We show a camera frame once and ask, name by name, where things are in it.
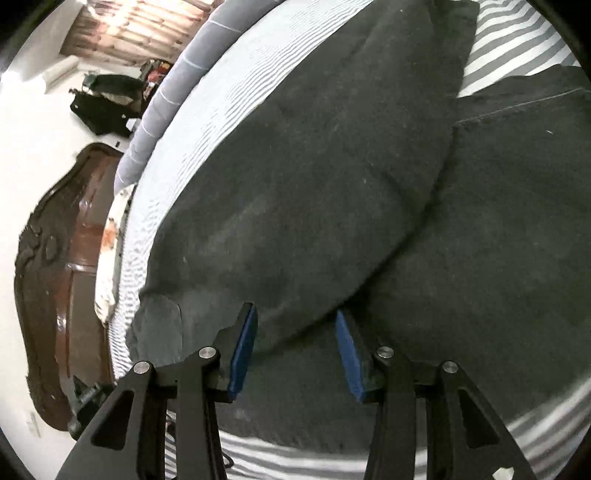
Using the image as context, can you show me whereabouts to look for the floral patterned cloth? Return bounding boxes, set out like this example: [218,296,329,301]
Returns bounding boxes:
[95,185,137,324]

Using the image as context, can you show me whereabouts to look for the grey white striped bed sheet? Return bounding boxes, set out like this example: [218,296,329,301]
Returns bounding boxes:
[95,0,591,480]

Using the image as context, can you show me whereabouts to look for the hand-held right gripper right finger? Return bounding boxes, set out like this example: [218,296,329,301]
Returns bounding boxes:
[335,308,539,480]

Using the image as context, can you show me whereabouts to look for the black bag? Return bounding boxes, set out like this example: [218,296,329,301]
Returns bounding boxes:
[69,73,146,137]

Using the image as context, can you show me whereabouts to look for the grey blanket with white lines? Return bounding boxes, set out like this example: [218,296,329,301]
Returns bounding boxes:
[113,0,278,195]

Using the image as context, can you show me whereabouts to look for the brown patterned curtain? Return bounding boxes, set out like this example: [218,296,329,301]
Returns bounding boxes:
[62,0,232,65]

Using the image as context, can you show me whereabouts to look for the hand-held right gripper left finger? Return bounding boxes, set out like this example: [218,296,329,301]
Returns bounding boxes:
[55,302,258,480]

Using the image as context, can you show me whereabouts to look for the dark grey denim pants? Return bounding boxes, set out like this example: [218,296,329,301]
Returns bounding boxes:
[127,0,591,452]

